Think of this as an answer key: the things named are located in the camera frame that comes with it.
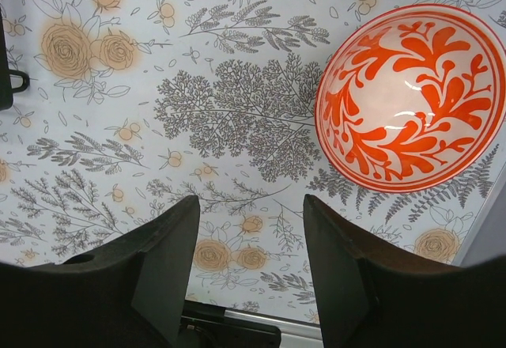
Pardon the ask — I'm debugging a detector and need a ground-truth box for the black wire dish rack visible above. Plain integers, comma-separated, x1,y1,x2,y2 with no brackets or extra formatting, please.
0,19,30,111

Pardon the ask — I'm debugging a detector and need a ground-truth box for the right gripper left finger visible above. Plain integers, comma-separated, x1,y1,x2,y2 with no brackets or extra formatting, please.
1,195,200,347

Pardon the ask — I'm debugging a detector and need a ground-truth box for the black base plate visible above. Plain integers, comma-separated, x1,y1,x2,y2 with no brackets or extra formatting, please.
176,301,281,348

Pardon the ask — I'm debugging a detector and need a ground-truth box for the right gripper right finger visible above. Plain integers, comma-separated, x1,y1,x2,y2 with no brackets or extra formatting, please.
303,195,505,347

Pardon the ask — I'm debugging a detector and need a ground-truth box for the red floral pattern bowl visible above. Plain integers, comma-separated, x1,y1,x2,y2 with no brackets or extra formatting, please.
315,4,505,193

